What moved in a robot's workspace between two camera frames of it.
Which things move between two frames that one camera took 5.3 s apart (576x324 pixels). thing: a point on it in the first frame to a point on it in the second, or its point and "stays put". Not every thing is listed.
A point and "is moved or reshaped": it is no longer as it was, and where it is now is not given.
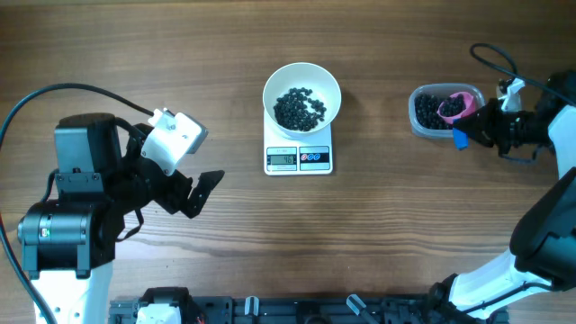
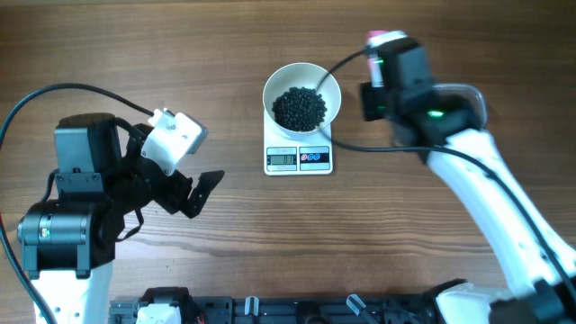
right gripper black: x=482 y=121 to x=370 y=110
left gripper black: x=176 y=200 stays put
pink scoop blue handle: x=455 y=105 is moved or reshaped
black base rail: x=223 y=310 stays put
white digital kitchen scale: x=285 y=156 stays put
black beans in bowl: x=297 y=112 stays put
